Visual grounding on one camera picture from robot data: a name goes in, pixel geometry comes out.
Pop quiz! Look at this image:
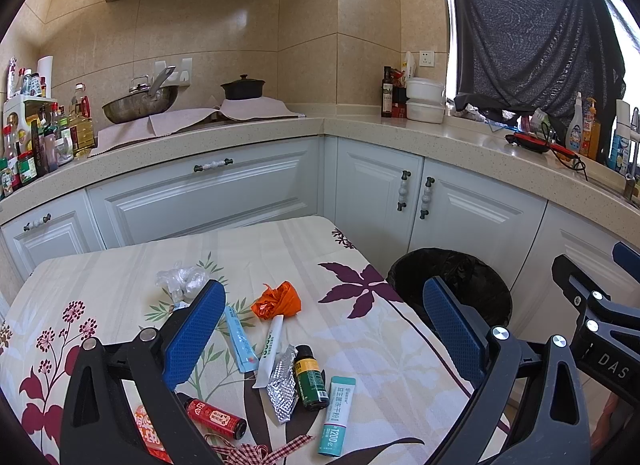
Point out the orange white snack packet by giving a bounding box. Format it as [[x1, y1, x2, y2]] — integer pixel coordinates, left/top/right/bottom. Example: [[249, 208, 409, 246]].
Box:
[[134, 405, 172, 464]]

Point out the clear plastic bag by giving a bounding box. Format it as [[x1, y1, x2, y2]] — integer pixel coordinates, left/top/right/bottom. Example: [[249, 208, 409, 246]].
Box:
[[156, 263, 209, 307]]

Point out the orange plastic bag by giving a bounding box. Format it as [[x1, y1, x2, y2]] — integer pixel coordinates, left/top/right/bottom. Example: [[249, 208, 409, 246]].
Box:
[[250, 281, 302, 321]]

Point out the teal white toothpaste box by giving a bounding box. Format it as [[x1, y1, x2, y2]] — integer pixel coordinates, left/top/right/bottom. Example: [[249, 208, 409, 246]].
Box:
[[318, 376, 357, 457]]

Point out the black trash bin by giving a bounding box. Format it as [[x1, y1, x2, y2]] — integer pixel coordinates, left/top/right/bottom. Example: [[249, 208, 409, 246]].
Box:
[[386, 247, 513, 338]]

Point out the red small bottle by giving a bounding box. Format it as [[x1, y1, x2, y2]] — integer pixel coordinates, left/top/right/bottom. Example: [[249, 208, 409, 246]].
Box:
[[176, 393, 247, 440]]

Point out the light blue sachet strip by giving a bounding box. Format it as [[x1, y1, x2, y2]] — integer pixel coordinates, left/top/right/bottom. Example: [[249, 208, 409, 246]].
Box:
[[224, 305, 259, 374]]

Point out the red checkered ribbon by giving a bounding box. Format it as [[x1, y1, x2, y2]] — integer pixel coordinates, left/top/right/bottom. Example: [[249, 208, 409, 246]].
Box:
[[212, 435, 314, 465]]

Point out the white green tube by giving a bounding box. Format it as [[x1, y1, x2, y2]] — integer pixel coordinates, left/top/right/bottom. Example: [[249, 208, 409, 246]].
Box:
[[253, 315, 284, 389]]

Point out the white spray cleaner bottle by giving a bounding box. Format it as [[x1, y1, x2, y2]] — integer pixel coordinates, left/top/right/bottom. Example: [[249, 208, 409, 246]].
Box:
[[565, 92, 584, 154]]

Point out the silver foil blister pack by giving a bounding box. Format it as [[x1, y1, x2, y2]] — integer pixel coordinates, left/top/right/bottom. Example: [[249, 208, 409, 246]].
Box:
[[267, 345, 298, 424]]

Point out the orange dish soap bottle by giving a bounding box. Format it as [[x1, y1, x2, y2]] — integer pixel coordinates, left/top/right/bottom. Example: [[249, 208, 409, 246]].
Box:
[[580, 97, 600, 160]]

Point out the red black hair straightener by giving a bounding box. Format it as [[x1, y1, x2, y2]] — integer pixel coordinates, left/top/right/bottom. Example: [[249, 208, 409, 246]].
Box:
[[506, 133, 579, 160]]

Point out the dark green small bottle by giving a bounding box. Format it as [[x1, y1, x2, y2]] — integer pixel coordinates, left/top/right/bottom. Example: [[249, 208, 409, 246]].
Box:
[[293, 345, 329, 411]]

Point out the floral tablecloth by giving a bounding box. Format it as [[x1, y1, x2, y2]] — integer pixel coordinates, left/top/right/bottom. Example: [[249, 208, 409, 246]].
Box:
[[1, 216, 472, 464]]

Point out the beige stove cover cloth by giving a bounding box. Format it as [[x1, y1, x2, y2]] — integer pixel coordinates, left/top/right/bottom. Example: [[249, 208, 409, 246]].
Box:
[[89, 97, 300, 156]]

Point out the dark window curtain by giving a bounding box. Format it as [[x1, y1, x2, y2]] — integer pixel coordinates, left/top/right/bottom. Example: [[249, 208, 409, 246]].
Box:
[[444, 0, 627, 122]]

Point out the yellow cooking oil bottle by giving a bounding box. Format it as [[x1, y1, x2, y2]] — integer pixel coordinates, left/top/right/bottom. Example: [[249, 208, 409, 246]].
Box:
[[70, 82, 96, 156]]

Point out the lower white plastic container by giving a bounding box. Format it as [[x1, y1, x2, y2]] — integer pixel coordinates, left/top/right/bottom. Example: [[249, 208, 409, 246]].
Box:
[[407, 100, 445, 124]]

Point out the white plastic container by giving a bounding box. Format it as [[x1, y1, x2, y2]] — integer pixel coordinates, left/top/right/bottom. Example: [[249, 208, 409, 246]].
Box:
[[406, 77, 445, 104], [407, 100, 445, 124]]

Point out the steel wok pan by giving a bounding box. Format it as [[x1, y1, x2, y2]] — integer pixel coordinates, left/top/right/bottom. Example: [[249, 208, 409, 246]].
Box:
[[102, 66, 179, 124]]

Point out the upper white plastic container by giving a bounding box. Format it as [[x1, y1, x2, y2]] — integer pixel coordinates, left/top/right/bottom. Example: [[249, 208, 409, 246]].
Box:
[[406, 77, 445, 104]]

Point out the black clay pot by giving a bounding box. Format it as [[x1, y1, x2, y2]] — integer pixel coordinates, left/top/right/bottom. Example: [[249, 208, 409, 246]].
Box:
[[221, 74, 265, 100]]

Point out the dark sauce bottle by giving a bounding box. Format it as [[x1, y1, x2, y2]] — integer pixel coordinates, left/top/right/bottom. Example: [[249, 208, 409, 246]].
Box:
[[381, 66, 394, 118]]

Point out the cabinet door handle right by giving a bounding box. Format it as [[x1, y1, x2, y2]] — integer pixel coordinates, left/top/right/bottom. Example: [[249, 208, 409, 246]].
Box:
[[420, 176, 435, 220]]

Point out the cabinet door handle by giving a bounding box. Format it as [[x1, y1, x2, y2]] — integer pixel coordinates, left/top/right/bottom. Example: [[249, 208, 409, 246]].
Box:
[[397, 170, 411, 212], [420, 176, 435, 220]]

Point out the drawer handle left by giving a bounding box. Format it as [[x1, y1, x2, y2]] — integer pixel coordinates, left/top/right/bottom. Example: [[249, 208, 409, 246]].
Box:
[[23, 214, 52, 232]]

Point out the drawer handle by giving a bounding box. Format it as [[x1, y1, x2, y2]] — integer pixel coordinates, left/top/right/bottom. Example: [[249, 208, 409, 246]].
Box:
[[23, 214, 52, 232], [193, 158, 234, 173]]

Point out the cabinet door handle left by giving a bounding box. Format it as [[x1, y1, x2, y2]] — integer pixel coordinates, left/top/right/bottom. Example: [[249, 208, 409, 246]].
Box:
[[397, 170, 411, 212]]

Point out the drawer handle middle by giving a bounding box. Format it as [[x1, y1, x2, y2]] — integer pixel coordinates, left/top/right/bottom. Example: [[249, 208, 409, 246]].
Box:
[[193, 158, 234, 173]]

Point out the white wall socket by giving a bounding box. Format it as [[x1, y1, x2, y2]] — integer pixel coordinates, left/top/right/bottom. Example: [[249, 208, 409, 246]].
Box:
[[419, 50, 435, 68]]

